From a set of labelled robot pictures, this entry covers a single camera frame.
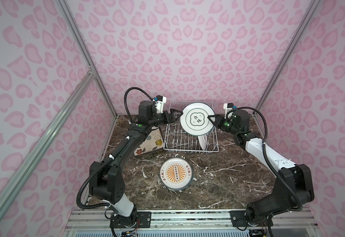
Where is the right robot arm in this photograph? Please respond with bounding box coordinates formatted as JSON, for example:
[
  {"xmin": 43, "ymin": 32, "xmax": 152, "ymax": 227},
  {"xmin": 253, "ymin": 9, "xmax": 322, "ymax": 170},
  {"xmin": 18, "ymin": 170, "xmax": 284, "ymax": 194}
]
[{"xmin": 208, "ymin": 107, "xmax": 315, "ymax": 225}]

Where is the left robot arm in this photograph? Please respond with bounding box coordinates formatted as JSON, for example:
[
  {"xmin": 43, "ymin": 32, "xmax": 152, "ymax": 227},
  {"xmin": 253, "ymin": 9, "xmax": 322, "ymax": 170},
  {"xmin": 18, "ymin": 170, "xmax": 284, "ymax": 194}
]
[{"xmin": 76, "ymin": 100, "xmax": 183, "ymax": 218}]

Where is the white round plate patterned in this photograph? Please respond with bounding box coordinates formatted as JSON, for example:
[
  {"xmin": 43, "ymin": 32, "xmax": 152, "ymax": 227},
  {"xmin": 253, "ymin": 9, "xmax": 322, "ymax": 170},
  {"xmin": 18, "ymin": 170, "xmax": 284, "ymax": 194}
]
[{"xmin": 198, "ymin": 134, "xmax": 208, "ymax": 151}]

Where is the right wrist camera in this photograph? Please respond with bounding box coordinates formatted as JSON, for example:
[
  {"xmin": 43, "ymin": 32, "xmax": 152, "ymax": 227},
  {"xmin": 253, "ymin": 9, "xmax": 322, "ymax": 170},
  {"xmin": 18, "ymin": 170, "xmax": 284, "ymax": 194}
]
[{"xmin": 223, "ymin": 103, "xmax": 237, "ymax": 119}]

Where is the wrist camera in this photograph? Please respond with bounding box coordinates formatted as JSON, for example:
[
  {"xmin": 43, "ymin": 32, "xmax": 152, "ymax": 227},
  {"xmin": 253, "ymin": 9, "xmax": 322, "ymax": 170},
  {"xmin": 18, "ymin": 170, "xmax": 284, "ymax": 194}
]
[
  {"xmin": 223, "ymin": 103, "xmax": 237, "ymax": 119},
  {"xmin": 153, "ymin": 95, "xmax": 167, "ymax": 114}
]

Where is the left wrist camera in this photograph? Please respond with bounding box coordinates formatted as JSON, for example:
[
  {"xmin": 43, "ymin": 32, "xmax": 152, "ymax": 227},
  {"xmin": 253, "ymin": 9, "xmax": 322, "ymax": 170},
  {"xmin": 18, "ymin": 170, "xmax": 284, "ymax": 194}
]
[{"xmin": 153, "ymin": 95, "xmax": 167, "ymax": 114}]

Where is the white wire dish rack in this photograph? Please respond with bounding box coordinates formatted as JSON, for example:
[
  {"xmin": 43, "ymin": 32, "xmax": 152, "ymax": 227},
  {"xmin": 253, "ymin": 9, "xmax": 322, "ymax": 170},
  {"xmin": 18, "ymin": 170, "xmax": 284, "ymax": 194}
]
[{"xmin": 164, "ymin": 101, "xmax": 219, "ymax": 154}]

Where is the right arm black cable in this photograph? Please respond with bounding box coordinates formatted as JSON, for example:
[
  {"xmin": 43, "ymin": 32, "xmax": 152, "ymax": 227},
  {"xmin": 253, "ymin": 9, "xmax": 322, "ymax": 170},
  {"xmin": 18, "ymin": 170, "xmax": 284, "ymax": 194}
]
[{"xmin": 225, "ymin": 106, "xmax": 303, "ymax": 211}]

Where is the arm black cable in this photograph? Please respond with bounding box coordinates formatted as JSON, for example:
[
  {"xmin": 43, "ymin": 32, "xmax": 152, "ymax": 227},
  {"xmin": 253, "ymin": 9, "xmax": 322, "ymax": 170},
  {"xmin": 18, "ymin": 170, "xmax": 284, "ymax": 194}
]
[
  {"xmin": 225, "ymin": 106, "xmax": 303, "ymax": 211},
  {"xmin": 76, "ymin": 86, "xmax": 155, "ymax": 210}
]

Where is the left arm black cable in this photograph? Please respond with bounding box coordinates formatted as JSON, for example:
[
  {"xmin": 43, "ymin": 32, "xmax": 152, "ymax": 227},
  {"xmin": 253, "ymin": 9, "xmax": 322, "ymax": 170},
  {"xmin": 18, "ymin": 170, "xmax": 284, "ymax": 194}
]
[{"xmin": 76, "ymin": 86, "xmax": 155, "ymax": 210}]

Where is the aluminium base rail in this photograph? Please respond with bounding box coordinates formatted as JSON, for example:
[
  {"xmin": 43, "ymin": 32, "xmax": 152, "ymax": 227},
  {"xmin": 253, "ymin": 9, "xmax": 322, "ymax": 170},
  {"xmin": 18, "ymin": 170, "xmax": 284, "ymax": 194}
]
[{"xmin": 62, "ymin": 208, "xmax": 322, "ymax": 237}]

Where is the aluminium corner post left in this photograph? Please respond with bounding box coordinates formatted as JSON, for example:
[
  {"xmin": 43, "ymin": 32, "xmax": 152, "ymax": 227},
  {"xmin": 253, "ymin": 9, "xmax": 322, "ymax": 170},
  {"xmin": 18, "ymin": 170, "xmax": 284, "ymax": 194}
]
[{"xmin": 55, "ymin": 0, "xmax": 118, "ymax": 119}]

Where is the aluminium corner post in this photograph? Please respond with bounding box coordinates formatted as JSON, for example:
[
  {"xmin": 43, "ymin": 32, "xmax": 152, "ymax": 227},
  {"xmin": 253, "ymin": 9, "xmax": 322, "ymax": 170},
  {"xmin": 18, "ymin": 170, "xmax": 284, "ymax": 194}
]
[
  {"xmin": 256, "ymin": 0, "xmax": 322, "ymax": 111},
  {"xmin": 55, "ymin": 0, "xmax": 118, "ymax": 119}
]

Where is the aluminium corner post right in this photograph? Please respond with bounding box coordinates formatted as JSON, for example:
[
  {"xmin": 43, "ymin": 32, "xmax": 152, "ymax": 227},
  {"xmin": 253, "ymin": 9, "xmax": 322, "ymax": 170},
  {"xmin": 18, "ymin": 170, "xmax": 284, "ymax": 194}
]
[{"xmin": 256, "ymin": 0, "xmax": 322, "ymax": 111}]

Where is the aluminium frame strut left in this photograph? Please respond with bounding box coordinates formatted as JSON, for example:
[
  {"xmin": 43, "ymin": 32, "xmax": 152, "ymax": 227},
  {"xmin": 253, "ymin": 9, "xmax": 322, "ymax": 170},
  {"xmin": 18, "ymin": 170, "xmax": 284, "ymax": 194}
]
[{"xmin": 0, "ymin": 71, "xmax": 96, "ymax": 222}]

